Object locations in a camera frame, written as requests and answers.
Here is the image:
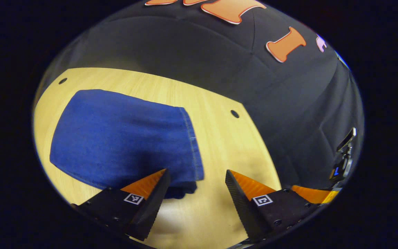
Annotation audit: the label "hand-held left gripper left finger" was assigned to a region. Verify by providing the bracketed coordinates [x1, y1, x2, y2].
[71, 168, 171, 242]

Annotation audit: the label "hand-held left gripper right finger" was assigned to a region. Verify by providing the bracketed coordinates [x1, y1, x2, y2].
[225, 169, 321, 243]

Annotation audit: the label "black backdrop cloth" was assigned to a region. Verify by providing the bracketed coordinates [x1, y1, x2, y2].
[36, 0, 365, 194]

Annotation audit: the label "blue denim jeans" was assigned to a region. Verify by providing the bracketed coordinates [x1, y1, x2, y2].
[49, 89, 205, 200]

